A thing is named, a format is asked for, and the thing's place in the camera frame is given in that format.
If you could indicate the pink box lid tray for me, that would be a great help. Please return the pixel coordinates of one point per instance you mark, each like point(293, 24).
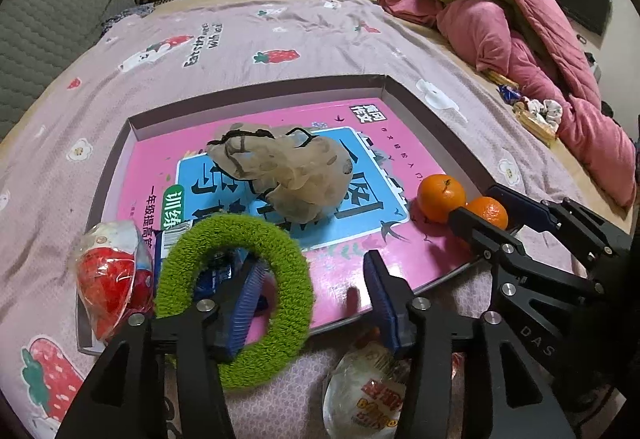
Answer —
point(440, 119)

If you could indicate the blue candy wrapper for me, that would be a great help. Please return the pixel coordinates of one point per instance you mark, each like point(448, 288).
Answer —
point(509, 94)

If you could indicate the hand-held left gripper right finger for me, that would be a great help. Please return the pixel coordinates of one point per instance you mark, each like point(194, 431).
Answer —
point(385, 309)

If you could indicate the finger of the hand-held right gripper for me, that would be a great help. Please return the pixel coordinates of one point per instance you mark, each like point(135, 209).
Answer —
point(480, 239)
point(525, 209)

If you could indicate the grey quilted headboard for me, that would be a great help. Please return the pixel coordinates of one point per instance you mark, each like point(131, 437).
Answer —
point(50, 19)

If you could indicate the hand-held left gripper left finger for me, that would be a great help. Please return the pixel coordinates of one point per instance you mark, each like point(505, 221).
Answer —
point(245, 309)

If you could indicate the pink and blue book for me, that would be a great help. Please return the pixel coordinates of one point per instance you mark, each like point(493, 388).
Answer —
point(400, 144)

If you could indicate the pink quilt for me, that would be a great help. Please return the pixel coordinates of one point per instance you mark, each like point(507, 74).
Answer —
point(485, 29)

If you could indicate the clear jelly snack packet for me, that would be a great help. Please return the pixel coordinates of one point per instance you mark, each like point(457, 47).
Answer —
point(365, 384)

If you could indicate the orange mandarin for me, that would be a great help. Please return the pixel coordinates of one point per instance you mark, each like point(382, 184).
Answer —
point(440, 199)
point(492, 214)

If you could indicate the red and white snack packet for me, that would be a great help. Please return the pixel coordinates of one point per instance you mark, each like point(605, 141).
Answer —
point(107, 289)

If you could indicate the white printed scrunchie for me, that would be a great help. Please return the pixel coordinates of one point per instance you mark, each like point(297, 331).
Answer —
point(550, 109)

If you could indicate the dark blue snack packet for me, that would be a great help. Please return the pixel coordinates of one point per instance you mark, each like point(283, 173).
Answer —
point(212, 279)

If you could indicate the purple strawberry printed blanket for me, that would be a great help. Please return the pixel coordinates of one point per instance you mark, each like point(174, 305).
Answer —
point(300, 44)

